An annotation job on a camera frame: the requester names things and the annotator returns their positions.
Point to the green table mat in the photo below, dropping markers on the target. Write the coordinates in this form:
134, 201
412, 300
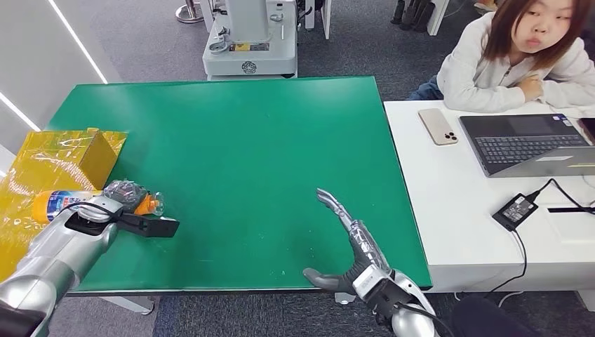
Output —
241, 139

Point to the white machine base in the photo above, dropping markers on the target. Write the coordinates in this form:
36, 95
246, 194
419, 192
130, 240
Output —
251, 51

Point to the white table leg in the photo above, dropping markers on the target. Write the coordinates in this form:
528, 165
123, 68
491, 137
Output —
437, 16

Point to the chrome stand base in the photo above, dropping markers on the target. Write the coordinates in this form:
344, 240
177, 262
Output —
188, 10

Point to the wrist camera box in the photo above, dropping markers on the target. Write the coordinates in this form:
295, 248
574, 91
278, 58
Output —
372, 281
153, 227

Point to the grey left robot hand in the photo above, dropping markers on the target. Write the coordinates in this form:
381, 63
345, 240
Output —
125, 195

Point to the orange plastic bottle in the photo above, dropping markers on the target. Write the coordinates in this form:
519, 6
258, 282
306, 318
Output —
51, 204

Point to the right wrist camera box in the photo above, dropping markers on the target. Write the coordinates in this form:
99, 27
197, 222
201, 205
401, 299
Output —
372, 281

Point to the yellow film wrapped cardboard box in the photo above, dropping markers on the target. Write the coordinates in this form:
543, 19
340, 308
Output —
51, 158

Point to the black rounded object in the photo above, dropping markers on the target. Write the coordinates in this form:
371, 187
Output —
492, 321

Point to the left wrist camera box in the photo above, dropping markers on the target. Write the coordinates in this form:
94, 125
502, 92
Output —
153, 227

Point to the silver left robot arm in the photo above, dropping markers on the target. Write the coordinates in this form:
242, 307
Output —
60, 256

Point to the white desk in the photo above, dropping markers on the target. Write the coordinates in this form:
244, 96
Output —
455, 209

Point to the dark grey laptop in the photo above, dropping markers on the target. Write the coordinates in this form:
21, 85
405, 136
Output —
525, 148

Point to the person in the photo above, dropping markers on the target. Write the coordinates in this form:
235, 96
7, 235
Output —
488, 74

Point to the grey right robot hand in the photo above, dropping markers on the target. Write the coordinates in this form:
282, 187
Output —
367, 251

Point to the white furniture panel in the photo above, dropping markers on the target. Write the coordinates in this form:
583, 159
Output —
326, 16

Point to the black power adapter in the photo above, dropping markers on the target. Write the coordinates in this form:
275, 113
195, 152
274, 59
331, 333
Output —
515, 212

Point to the thin black strip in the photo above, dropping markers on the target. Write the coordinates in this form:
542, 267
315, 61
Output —
571, 209

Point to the beige smartphone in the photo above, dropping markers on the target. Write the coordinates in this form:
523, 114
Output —
438, 126

